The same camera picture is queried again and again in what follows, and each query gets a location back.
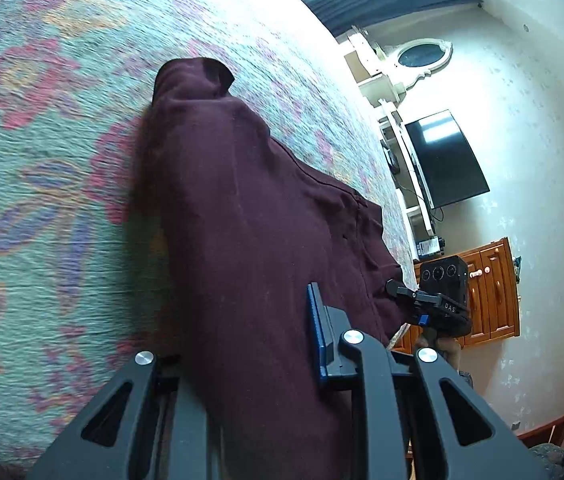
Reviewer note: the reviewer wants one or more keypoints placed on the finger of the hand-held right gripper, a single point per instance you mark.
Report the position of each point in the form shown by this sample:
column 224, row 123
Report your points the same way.
column 423, row 320
column 402, row 290

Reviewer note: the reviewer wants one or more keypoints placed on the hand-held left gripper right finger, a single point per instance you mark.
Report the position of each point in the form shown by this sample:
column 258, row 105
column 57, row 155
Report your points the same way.
column 318, row 340

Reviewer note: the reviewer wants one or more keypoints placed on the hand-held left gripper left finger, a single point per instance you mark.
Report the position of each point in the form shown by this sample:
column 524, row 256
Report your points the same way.
column 187, row 435

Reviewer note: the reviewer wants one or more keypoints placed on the dark maroon pants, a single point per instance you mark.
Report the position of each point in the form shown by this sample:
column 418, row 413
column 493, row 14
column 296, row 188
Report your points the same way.
column 262, row 235

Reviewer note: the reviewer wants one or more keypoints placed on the person's right hand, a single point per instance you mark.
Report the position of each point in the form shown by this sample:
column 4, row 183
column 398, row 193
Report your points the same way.
column 449, row 355

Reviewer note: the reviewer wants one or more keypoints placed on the wooden cabinet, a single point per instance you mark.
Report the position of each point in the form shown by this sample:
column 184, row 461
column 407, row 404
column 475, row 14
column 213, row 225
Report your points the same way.
column 482, row 295

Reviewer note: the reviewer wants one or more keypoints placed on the black set-top box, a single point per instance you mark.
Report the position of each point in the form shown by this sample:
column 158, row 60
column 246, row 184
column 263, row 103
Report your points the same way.
column 429, row 247

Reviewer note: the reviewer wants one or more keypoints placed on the white television stand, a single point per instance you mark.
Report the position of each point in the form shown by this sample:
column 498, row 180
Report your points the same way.
column 409, row 195

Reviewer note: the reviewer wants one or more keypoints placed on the black television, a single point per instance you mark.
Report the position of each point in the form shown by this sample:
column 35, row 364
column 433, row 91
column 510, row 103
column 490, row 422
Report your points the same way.
column 447, row 160

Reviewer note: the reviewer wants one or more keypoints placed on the white dresser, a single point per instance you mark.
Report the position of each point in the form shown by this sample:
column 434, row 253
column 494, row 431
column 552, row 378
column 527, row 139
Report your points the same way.
column 372, row 75

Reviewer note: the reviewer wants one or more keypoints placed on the white oval vanity mirror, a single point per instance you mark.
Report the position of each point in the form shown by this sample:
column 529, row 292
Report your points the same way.
column 422, row 55

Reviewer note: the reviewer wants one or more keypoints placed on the floral bedspread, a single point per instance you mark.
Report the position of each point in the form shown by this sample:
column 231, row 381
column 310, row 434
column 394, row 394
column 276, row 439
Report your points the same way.
column 62, row 135

